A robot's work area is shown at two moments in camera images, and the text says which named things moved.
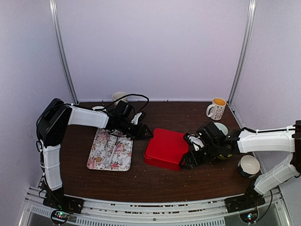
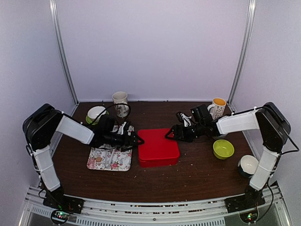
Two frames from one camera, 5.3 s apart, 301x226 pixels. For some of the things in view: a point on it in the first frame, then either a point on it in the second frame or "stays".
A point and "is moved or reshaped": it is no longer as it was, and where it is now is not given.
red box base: x=162 y=165 is moved or reshaped
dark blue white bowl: x=249 y=165 stays
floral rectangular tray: x=110 y=152 stays
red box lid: x=167 y=144 is moved or reshaped
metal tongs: x=106 y=163 stays
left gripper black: x=137 y=133 -> x=130 y=142
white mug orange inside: x=216 y=110 stays
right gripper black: x=186 y=157 -> x=183 y=135
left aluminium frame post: x=54 y=18 stays
